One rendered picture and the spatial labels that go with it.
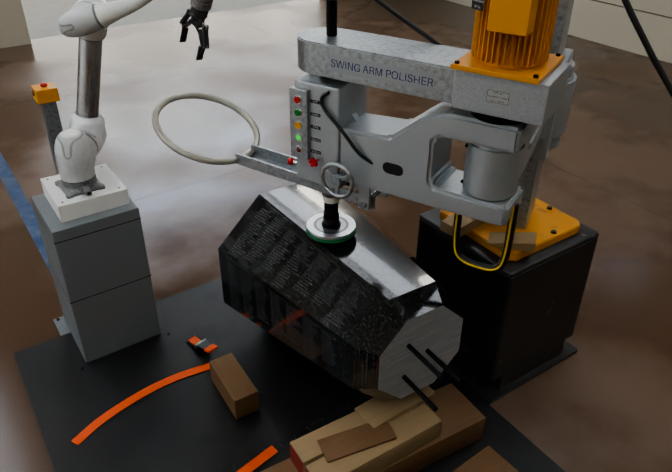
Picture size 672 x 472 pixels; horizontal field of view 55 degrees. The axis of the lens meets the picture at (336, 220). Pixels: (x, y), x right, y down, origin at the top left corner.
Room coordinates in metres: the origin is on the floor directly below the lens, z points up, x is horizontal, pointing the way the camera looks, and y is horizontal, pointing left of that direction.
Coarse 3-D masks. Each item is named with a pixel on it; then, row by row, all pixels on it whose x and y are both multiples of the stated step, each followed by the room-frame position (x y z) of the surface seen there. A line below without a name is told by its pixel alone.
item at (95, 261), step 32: (64, 224) 2.46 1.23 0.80; (96, 224) 2.50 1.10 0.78; (128, 224) 2.58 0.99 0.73; (64, 256) 2.40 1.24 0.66; (96, 256) 2.48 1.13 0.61; (128, 256) 2.56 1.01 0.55; (64, 288) 2.44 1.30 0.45; (96, 288) 2.46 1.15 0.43; (128, 288) 2.55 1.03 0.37; (64, 320) 2.72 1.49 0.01; (96, 320) 2.44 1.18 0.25; (128, 320) 2.53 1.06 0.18; (96, 352) 2.42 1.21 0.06
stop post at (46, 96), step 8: (32, 88) 3.45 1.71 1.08; (40, 88) 3.44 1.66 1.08; (48, 88) 3.44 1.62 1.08; (56, 88) 3.46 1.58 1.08; (40, 96) 3.41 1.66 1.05; (48, 96) 3.43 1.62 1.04; (56, 96) 3.45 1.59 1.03; (40, 104) 3.46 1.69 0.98; (48, 104) 3.44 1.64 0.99; (56, 104) 3.46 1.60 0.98; (48, 112) 3.44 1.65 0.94; (56, 112) 3.46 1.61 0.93; (48, 120) 3.43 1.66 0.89; (56, 120) 3.45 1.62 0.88; (48, 128) 3.42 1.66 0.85; (56, 128) 3.45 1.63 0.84; (48, 136) 3.46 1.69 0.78; (56, 136) 3.44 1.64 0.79; (56, 168) 3.45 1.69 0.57
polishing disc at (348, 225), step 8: (312, 216) 2.41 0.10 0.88; (320, 216) 2.41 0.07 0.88; (344, 216) 2.41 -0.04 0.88; (312, 224) 2.34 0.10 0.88; (320, 224) 2.34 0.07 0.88; (344, 224) 2.35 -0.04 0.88; (352, 224) 2.35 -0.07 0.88; (312, 232) 2.28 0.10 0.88; (320, 232) 2.28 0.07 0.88; (328, 232) 2.28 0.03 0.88; (336, 232) 2.28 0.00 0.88; (344, 232) 2.28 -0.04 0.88; (352, 232) 2.29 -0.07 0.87
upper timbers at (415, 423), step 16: (352, 416) 1.85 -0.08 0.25; (400, 416) 1.85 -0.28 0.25; (416, 416) 1.85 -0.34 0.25; (432, 416) 1.85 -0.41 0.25; (320, 432) 1.77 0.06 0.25; (336, 432) 1.77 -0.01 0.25; (400, 432) 1.77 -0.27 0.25; (416, 432) 1.77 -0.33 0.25; (432, 432) 1.80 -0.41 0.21; (304, 448) 1.69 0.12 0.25; (320, 448) 1.69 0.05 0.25; (384, 448) 1.69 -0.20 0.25; (400, 448) 1.71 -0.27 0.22; (416, 448) 1.76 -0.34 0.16; (304, 464) 1.62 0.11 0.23; (320, 464) 1.61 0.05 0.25; (336, 464) 1.61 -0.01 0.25; (352, 464) 1.61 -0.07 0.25; (368, 464) 1.63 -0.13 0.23; (384, 464) 1.67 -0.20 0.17
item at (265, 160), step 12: (252, 144) 2.62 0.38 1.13; (240, 156) 2.51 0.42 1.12; (252, 156) 2.59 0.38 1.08; (264, 156) 2.59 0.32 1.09; (276, 156) 2.55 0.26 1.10; (288, 156) 2.52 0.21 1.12; (252, 168) 2.48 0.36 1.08; (264, 168) 2.45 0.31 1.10; (276, 168) 2.42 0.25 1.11; (288, 168) 2.49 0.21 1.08; (288, 180) 2.38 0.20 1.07; (300, 180) 2.35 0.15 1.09; (324, 192) 2.29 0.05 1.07; (372, 192) 2.30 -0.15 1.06; (360, 204) 2.16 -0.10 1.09; (372, 204) 2.18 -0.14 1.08
